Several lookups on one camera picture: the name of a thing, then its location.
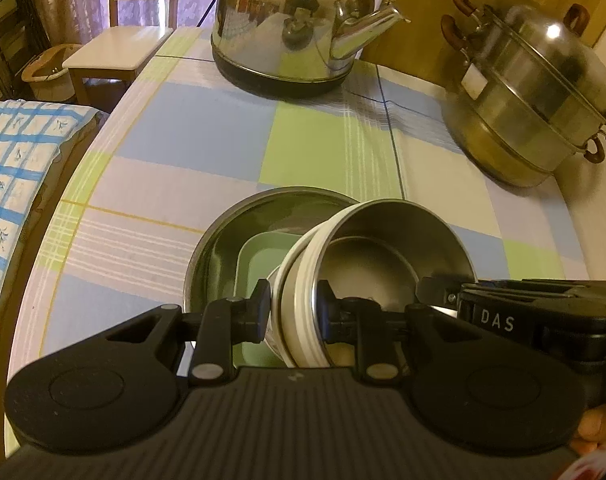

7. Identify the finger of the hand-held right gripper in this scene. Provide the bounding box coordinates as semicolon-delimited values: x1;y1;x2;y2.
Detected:
415;276;464;312
460;279;606;297

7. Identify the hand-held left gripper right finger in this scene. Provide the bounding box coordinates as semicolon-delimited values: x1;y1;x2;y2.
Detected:
316;280;488;386

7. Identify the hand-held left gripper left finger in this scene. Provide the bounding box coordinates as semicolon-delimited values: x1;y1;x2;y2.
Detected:
100;279;274;387

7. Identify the small floral dish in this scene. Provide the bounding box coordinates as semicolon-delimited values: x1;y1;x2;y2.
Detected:
264;267;290;357

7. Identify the cream ribbed bowl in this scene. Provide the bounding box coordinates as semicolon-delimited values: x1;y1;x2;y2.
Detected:
272;200;378;367

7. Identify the green square plate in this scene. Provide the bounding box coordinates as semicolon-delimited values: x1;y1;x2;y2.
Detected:
235;230;304;367

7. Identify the stainless steel bowl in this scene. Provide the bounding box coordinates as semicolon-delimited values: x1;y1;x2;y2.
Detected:
313;199;478;313

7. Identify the large stainless steel plate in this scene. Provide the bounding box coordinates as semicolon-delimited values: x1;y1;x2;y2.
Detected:
184;186;361;321

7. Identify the person's right hand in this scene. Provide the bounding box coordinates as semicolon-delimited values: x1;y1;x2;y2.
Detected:
570;399;606;457

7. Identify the stainless steel steamer pot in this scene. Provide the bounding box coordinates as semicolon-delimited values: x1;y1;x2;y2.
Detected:
440;0;606;188

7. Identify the checked pastel tablecloth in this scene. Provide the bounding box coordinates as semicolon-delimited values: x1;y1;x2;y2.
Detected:
13;27;591;361

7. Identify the stainless steel kettle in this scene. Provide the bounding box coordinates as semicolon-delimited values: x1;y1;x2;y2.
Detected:
210;0;411;98

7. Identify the blue checked white blanket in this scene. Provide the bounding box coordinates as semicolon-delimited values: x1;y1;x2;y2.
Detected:
0;100;108;346

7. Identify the cream wooden chair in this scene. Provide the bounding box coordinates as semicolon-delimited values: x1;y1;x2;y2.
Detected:
62;0;178;106

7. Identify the small basket on floor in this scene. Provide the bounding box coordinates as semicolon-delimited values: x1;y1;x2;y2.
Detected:
22;44;84;101

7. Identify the pale patterned curtain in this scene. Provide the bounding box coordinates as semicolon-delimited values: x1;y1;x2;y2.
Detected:
23;0;228;46

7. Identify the dark storage rack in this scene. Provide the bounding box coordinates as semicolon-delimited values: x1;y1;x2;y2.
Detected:
0;0;48;106

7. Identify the black kettle power cord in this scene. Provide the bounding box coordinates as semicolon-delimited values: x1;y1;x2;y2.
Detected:
197;0;220;29

